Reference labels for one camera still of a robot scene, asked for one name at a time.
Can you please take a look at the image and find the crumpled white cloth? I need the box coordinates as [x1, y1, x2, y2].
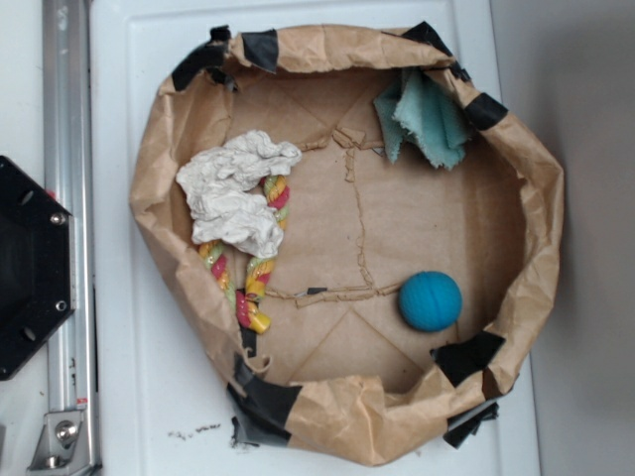
[176, 130, 302, 259]

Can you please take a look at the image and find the teal blue cloth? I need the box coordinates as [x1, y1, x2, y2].
[373, 68, 472, 170]

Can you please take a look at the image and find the blue rubber ball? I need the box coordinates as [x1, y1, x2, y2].
[398, 271, 462, 332]

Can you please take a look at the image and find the brown paper bag tray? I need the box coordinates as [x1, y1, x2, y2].
[130, 24, 564, 466]

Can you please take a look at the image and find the white plastic tray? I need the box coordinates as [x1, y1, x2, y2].
[88, 0, 543, 476]

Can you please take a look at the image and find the colourful braided rope toy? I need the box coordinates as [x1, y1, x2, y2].
[197, 175, 290, 334]

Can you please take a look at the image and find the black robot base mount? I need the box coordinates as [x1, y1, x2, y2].
[0, 156, 72, 381]

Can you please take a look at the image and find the aluminium extrusion rail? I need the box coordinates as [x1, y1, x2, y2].
[41, 0, 100, 413]

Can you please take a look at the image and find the metal corner bracket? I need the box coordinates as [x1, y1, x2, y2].
[26, 410, 102, 476]

